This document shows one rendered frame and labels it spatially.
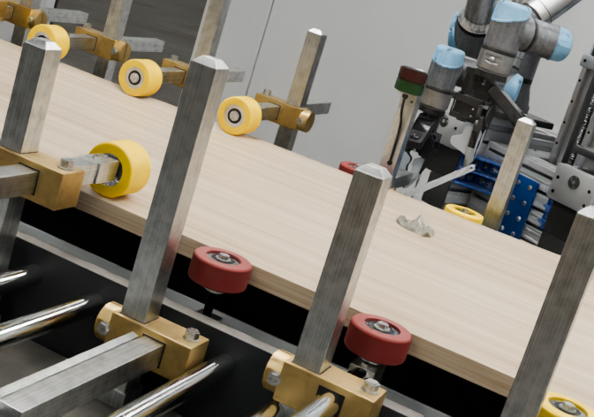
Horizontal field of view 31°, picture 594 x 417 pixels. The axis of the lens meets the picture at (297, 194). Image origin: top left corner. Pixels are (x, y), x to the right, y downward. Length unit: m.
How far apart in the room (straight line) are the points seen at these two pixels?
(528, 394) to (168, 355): 0.43
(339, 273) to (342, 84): 4.02
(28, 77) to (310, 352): 0.49
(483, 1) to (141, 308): 1.83
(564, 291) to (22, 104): 0.70
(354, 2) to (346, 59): 0.27
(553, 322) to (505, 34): 1.23
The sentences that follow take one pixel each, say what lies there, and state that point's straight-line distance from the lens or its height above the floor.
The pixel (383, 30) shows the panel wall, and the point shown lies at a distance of 5.12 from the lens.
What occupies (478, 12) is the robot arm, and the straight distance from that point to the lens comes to 2.99.
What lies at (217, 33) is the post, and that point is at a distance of 2.47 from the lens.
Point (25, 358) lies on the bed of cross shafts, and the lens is 1.44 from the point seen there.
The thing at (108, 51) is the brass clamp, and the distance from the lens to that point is 2.59.
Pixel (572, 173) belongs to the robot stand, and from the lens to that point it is 2.66.
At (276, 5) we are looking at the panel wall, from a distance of 5.36.
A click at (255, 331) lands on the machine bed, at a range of 1.50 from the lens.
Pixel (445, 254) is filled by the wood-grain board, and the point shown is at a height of 0.90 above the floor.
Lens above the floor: 1.33
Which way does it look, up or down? 13 degrees down
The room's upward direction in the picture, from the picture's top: 17 degrees clockwise
